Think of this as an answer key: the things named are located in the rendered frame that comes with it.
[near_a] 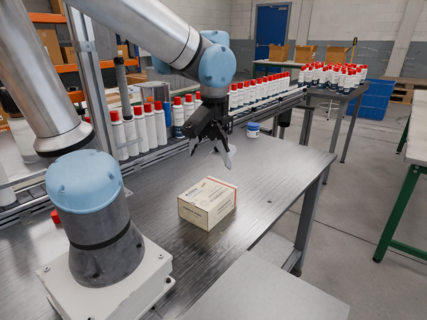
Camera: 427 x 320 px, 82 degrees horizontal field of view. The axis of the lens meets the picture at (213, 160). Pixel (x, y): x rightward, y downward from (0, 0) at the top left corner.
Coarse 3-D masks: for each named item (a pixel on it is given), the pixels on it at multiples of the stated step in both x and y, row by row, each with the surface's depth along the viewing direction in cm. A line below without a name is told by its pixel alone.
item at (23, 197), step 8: (168, 144) 118; (152, 152) 110; (128, 160) 103; (40, 184) 87; (24, 192) 82; (32, 192) 82; (40, 192) 82; (24, 200) 78; (32, 200) 79; (0, 208) 75; (8, 208) 75
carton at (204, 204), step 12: (204, 180) 84; (216, 180) 84; (192, 192) 78; (204, 192) 78; (216, 192) 78; (228, 192) 78; (180, 204) 76; (192, 204) 73; (204, 204) 72; (216, 204) 72; (228, 204) 78; (180, 216) 78; (192, 216) 75; (204, 216) 71; (216, 216) 74; (204, 228) 73
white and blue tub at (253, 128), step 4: (248, 124) 137; (252, 124) 137; (256, 124) 137; (248, 128) 137; (252, 128) 136; (256, 128) 136; (248, 132) 138; (252, 132) 137; (256, 132) 137; (248, 136) 139; (252, 136) 138; (256, 136) 138
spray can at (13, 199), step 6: (0, 162) 72; (0, 168) 72; (0, 174) 72; (0, 180) 72; (6, 180) 74; (0, 192) 73; (6, 192) 74; (12, 192) 76; (0, 198) 74; (6, 198) 75; (12, 198) 76; (0, 204) 75; (6, 204) 75
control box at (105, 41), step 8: (96, 24) 66; (96, 32) 67; (104, 32) 67; (112, 32) 76; (96, 40) 68; (104, 40) 68; (112, 40) 74; (96, 48) 69; (104, 48) 69; (112, 48) 72; (104, 56) 70; (112, 56) 71
